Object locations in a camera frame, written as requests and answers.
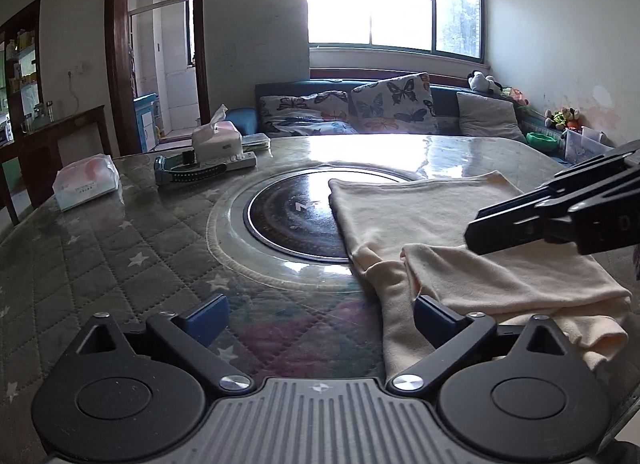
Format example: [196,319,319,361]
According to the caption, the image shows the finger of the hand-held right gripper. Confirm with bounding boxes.
[473,140,640,226]
[464,202,584,257]

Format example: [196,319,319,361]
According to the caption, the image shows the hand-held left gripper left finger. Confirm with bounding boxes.
[59,294,254,396]

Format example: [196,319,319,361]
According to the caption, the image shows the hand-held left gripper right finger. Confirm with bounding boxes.
[387,295,584,396]

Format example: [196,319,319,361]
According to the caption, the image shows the cream cloth garment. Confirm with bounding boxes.
[327,170,634,381]

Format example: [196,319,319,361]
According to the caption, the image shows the clear plastic storage box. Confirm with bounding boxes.
[562,126,617,166]

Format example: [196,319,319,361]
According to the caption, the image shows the green bowl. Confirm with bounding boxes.
[525,131,560,150]

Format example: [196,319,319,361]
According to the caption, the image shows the small plush toys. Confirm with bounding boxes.
[544,106,582,132]

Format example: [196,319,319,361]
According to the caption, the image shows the grey pillow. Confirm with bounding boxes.
[455,91,527,143]

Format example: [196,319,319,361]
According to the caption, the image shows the round black induction cooktop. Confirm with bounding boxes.
[243,171,362,261]

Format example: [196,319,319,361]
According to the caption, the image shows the panda plush toy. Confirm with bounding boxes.
[467,70,504,95]

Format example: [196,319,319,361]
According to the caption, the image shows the dark blue sofa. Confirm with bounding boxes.
[254,75,568,146]

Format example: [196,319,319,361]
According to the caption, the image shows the white power strip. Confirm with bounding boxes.
[196,151,259,174]

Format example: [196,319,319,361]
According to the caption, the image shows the square butterfly print pillow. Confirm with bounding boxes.
[349,72,439,134]

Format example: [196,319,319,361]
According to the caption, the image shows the white pink tissue box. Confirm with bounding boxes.
[191,104,243,165]

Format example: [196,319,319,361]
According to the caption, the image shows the soft pink tissue pack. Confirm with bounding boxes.
[52,154,125,212]

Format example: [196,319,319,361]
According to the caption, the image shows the blue white small cabinet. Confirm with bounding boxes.
[132,92,161,153]

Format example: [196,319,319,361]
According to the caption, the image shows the long butterfly print pillow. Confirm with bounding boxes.
[258,90,359,138]

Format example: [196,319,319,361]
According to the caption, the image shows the large window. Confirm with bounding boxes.
[305,0,487,58]

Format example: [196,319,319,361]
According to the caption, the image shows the wooden shelf cabinet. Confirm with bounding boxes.
[0,0,44,146]

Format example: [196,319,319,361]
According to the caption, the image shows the black strap roll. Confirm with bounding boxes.
[153,150,227,187]

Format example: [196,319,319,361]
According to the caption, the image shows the dark wooden door frame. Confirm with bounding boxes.
[104,0,211,158]

